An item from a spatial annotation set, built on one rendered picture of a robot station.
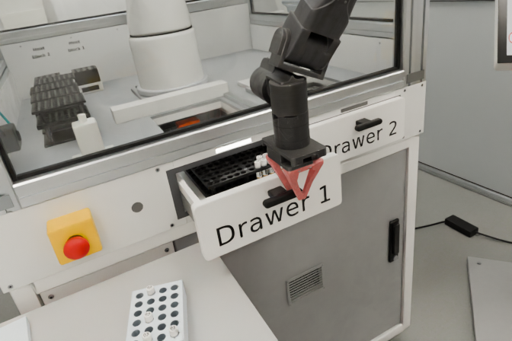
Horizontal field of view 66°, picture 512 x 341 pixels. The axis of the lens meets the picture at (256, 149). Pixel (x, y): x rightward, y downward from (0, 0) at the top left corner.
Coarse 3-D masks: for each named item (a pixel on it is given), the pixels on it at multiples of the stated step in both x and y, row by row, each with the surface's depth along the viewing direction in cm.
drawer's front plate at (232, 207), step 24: (336, 168) 73; (240, 192) 65; (264, 192) 67; (312, 192) 73; (336, 192) 75; (216, 216) 64; (240, 216) 67; (264, 216) 69; (288, 216) 72; (216, 240) 66; (240, 240) 68
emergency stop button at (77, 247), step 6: (72, 240) 64; (78, 240) 64; (84, 240) 65; (66, 246) 64; (72, 246) 64; (78, 246) 64; (84, 246) 65; (66, 252) 64; (72, 252) 64; (78, 252) 65; (84, 252) 65; (72, 258) 65; (78, 258) 65
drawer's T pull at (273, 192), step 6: (270, 192) 67; (276, 192) 66; (282, 192) 66; (288, 192) 66; (270, 198) 65; (276, 198) 65; (282, 198) 65; (288, 198) 66; (264, 204) 64; (270, 204) 64; (276, 204) 65
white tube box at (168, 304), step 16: (144, 288) 65; (160, 288) 65; (176, 288) 66; (144, 304) 62; (160, 304) 62; (176, 304) 62; (128, 320) 60; (144, 320) 59; (160, 320) 59; (176, 320) 59; (128, 336) 57; (160, 336) 57
